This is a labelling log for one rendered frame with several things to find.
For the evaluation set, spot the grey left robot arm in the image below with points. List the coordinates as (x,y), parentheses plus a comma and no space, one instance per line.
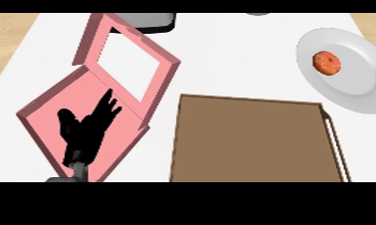
(79,172)

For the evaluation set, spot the grey and black appliance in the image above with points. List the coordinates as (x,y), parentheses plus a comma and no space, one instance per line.
(147,21)

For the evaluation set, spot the white round plate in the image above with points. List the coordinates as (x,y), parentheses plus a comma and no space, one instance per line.
(350,79)

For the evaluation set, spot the pink open box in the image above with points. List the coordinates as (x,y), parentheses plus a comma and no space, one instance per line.
(64,126)

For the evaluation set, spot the brown wooden tray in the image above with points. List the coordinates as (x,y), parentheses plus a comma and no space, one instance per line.
(250,142)

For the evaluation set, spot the orange red round squash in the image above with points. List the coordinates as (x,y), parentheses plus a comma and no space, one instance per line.
(327,62)

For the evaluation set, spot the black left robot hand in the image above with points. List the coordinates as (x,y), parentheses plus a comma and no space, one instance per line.
(86,129)

